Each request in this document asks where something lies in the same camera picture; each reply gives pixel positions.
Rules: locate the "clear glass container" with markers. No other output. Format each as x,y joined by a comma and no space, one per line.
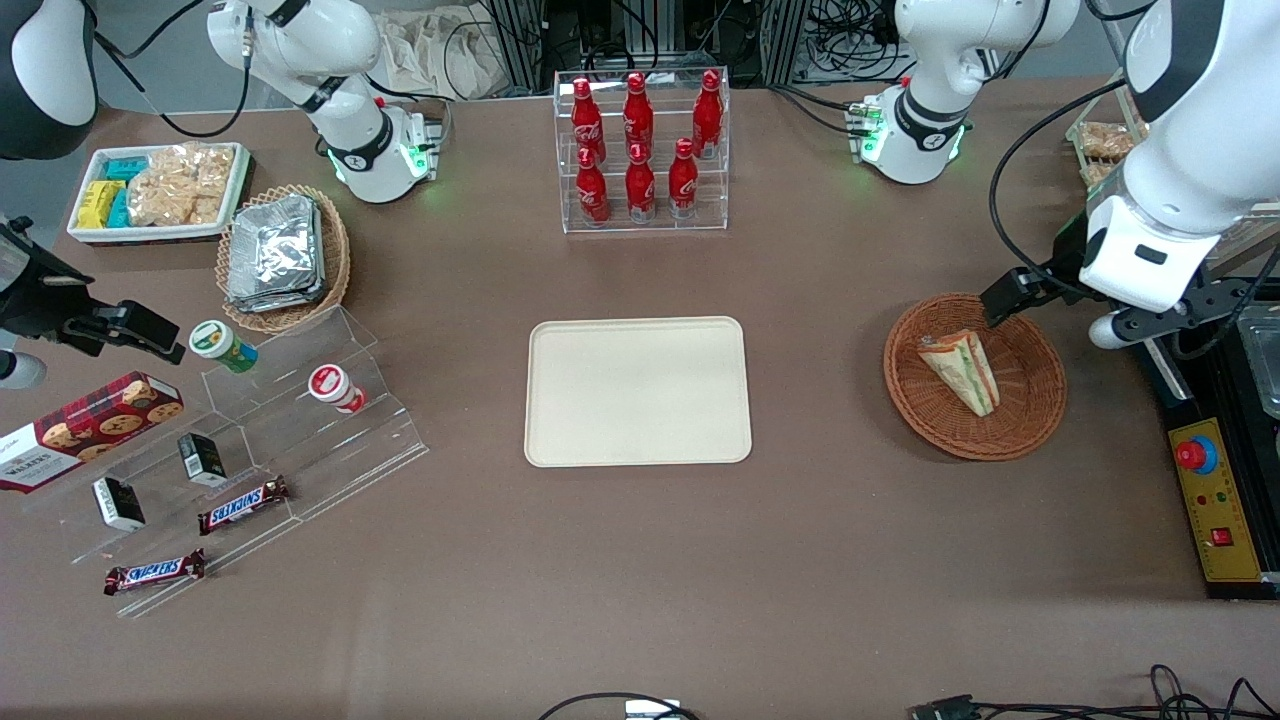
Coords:
1262,360

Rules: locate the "clear acrylic stepped display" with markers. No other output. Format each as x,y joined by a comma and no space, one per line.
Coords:
300,450

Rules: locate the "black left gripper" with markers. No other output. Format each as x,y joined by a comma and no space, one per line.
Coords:
1058,268

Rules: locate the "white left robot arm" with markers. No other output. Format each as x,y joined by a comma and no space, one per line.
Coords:
1190,120

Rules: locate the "clear acrylic bottle rack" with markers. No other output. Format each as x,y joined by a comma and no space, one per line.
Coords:
720,190

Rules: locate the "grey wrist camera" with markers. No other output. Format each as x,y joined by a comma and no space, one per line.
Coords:
18,370
1110,330

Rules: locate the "brown Snickers bar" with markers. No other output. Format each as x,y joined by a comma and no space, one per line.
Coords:
155,572
243,505

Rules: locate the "teal snack pack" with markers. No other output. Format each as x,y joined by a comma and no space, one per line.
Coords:
119,210
126,168

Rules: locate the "red rocker switch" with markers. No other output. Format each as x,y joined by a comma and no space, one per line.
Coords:
1221,537

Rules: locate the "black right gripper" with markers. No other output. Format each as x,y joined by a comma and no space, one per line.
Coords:
38,303

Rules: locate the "black appliance housing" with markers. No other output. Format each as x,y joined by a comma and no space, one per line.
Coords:
1200,390

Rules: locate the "red lidded snack cup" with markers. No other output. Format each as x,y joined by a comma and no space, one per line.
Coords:
335,388

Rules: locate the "green lidded snack cup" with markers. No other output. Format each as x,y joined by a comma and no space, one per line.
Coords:
220,345

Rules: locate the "oval light wicker basket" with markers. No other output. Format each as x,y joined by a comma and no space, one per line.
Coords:
338,250

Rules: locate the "small white device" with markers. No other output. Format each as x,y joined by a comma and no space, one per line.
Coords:
655,711

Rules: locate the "beige cloth bag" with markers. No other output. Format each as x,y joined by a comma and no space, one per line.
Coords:
440,50

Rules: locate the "clear bag of rice snack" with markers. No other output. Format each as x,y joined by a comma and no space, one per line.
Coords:
1100,172
1105,140

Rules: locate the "yellow control panel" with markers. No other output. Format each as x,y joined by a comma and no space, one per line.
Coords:
1225,500

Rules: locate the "round brown wicker basket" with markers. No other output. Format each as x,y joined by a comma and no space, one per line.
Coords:
1030,400

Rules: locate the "beige plastic tray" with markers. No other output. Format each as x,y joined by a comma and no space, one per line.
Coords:
638,392

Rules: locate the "red emergency stop button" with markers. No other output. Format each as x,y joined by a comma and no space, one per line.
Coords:
1195,455

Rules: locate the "red tartan cookie box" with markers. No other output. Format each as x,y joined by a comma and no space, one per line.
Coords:
90,430

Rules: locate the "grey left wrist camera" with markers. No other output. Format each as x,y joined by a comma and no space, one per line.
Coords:
1110,330

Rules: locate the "yellow snack pack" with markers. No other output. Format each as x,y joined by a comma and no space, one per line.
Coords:
98,205

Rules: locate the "triangle sandwich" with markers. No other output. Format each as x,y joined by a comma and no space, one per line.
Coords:
965,372

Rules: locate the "red cola bottle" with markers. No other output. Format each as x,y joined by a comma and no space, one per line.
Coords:
592,190
582,115
640,186
638,112
707,112
683,180

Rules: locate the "small black box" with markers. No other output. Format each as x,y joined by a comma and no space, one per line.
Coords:
203,460
120,503

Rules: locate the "white rectangular snack tray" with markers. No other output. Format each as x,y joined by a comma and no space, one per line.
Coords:
160,234

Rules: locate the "silver foil packet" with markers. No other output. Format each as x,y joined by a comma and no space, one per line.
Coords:
275,245
280,300

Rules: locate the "clear bag of crackers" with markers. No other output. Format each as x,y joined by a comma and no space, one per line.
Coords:
180,185

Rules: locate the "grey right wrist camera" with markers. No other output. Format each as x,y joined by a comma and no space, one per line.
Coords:
18,370

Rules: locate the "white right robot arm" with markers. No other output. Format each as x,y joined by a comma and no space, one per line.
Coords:
340,40

